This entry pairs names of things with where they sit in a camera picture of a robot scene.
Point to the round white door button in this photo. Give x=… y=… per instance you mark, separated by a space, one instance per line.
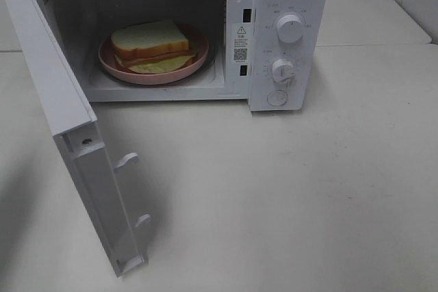
x=277 y=98

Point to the white timer knob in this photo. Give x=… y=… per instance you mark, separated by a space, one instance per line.
x=283 y=71

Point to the pink round plate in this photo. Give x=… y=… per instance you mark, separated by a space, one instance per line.
x=197 y=41

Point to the toy sandwich with lettuce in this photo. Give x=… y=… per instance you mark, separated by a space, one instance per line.
x=152 y=48

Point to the white microwave oven body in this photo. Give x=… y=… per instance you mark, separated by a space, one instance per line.
x=242 y=32

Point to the upper white power knob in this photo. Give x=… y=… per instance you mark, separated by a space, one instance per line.
x=289 y=28

